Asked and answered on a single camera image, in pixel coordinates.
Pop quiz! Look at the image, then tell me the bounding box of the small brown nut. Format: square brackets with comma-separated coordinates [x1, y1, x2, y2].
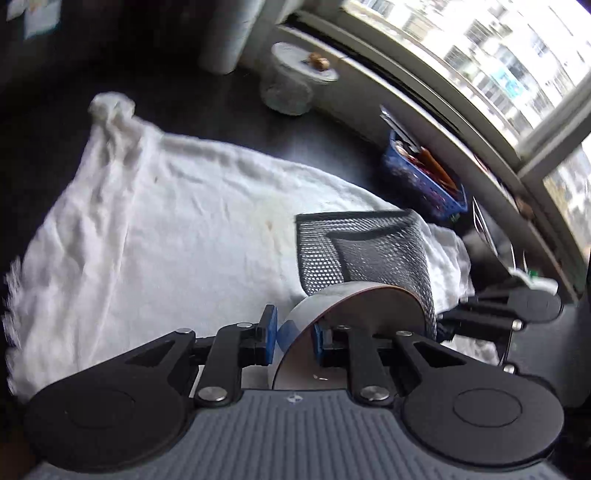
[308, 52, 331, 72]

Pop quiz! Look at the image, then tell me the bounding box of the white paper towel roll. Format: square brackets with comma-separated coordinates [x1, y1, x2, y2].
[200, 0, 264, 75]

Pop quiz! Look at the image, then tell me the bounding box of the white cotton cloth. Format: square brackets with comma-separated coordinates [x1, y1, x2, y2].
[2, 91, 502, 402]

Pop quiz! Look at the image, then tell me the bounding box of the glass jar with lid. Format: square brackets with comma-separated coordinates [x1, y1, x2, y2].
[259, 42, 339, 116]

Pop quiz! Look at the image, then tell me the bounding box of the white ceramic bowl orange base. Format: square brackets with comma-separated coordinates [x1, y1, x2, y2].
[270, 281, 430, 390]

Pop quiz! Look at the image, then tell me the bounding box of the blue plastic basket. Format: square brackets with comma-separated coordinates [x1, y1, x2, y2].
[384, 129, 469, 221]

